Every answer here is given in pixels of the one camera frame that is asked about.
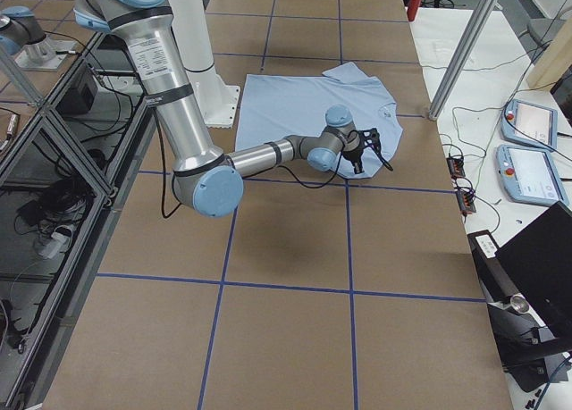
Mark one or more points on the near blue teach pendant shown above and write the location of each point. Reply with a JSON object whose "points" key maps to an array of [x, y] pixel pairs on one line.
{"points": [[529, 176]]}

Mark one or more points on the far blue teach pendant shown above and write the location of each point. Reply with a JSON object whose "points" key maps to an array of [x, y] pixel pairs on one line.
{"points": [[530, 124]]}

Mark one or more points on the brown paper table cover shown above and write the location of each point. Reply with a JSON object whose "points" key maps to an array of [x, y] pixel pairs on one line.
{"points": [[316, 293]]}

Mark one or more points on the light blue t-shirt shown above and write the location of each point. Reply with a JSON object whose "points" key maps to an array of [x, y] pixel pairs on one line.
{"points": [[313, 119]]}

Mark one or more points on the aluminium frame post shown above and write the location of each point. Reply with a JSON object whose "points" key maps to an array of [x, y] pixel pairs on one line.
{"points": [[471, 33]]}

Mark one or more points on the small orange relay box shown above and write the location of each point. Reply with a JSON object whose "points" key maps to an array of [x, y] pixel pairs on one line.
{"points": [[456, 167]]}

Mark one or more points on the blue teach pendant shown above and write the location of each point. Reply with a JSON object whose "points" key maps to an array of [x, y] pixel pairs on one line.
{"points": [[530, 124], [529, 176]]}

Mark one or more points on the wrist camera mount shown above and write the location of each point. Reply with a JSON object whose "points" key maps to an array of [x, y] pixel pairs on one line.
{"points": [[370, 138]]}

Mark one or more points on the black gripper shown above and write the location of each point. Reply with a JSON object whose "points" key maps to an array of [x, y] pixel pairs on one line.
{"points": [[355, 152]]}

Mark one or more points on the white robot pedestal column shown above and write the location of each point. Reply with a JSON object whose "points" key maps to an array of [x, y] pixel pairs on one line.
{"points": [[217, 101]]}

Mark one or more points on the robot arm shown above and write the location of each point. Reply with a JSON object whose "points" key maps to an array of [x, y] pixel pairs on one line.
{"points": [[19, 28], [204, 176]]}

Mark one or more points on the black monitor stand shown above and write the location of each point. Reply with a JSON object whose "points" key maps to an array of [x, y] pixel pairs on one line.
{"points": [[527, 283]]}

